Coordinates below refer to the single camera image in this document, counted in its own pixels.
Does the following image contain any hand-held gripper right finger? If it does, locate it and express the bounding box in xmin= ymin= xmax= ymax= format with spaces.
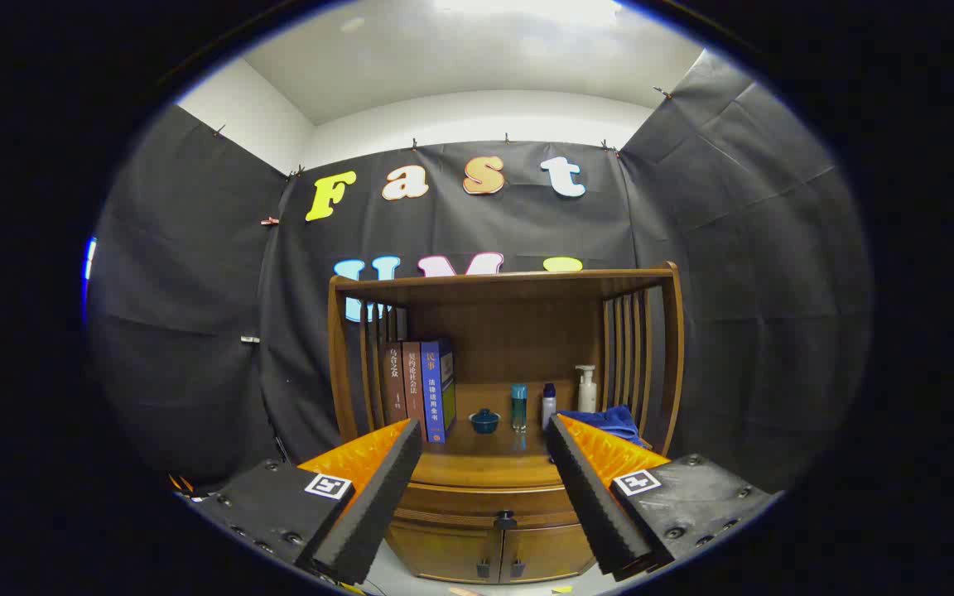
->
xmin=545 ymin=414 xmax=780 ymax=580

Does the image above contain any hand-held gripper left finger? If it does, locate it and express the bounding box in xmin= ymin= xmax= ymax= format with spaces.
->
xmin=175 ymin=418 xmax=424 ymax=586

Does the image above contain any wooden drawer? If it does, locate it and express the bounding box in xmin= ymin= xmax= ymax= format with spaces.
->
xmin=390 ymin=483 xmax=590 ymax=531

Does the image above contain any wooden cabinet door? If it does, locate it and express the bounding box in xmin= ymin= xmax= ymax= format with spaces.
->
xmin=384 ymin=521 xmax=504 ymax=583
xmin=500 ymin=523 xmax=596 ymax=584

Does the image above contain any wooden countertop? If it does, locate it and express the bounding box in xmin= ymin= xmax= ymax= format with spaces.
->
xmin=407 ymin=382 xmax=610 ymax=489

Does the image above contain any wooden cabinet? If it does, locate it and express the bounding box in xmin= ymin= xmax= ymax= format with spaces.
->
xmin=328 ymin=262 xmax=685 ymax=584

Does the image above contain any blue folded towel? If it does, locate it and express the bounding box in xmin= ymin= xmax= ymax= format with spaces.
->
xmin=560 ymin=405 xmax=645 ymax=446

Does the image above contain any reddish brown book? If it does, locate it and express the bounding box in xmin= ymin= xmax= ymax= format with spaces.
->
xmin=402 ymin=340 xmax=428 ymax=440

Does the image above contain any dark brown book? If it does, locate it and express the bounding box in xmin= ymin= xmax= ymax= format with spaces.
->
xmin=383 ymin=342 xmax=408 ymax=425

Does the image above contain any blue book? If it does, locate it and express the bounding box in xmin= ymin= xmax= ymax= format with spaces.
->
xmin=421 ymin=338 xmax=457 ymax=445

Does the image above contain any black backdrop cloth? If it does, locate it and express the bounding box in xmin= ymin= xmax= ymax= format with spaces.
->
xmin=86 ymin=50 xmax=871 ymax=497

